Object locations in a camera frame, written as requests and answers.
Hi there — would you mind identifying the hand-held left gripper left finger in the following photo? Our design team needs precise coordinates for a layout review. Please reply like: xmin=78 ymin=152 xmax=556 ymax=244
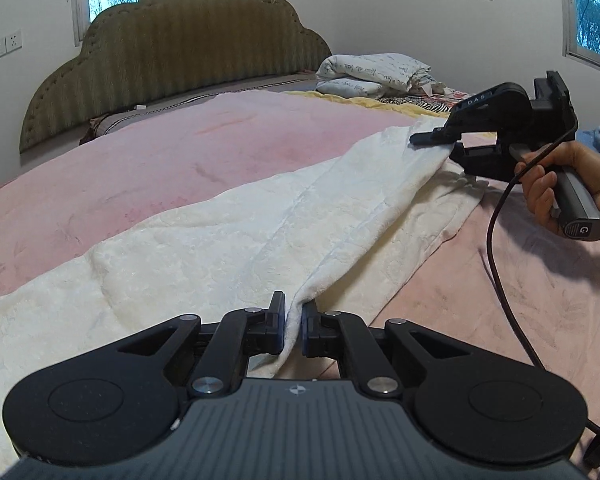
xmin=117 ymin=292 xmax=287 ymax=401

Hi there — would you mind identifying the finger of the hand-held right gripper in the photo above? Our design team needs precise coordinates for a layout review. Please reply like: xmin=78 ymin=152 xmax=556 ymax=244
xmin=448 ymin=141 xmax=520 ymax=182
xmin=408 ymin=119 xmax=465 ymax=149

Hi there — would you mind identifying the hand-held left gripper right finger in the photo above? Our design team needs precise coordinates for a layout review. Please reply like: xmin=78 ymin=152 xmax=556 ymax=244
xmin=301 ymin=301 xmax=473 ymax=397

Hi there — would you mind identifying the white towel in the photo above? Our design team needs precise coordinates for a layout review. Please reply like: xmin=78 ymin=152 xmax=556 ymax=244
xmin=0 ymin=117 xmax=487 ymax=461

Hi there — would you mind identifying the person's right hand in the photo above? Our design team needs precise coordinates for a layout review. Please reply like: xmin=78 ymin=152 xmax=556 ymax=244
xmin=519 ymin=139 xmax=600 ymax=235

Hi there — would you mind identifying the zebra striped cloth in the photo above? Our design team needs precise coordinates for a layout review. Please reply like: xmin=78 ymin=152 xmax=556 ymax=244
xmin=380 ymin=90 xmax=470 ymax=117

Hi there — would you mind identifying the white printed pillow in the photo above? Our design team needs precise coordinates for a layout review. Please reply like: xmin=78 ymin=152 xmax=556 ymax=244
xmin=315 ymin=78 xmax=387 ymax=99
xmin=316 ymin=52 xmax=432 ymax=95

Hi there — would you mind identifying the pink blanket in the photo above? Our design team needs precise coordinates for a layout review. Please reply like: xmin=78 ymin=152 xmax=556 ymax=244
xmin=0 ymin=91 xmax=600 ymax=461

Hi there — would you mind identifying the olive padded headboard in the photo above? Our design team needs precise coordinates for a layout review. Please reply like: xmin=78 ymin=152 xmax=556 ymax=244
xmin=19 ymin=0 xmax=334 ymax=154

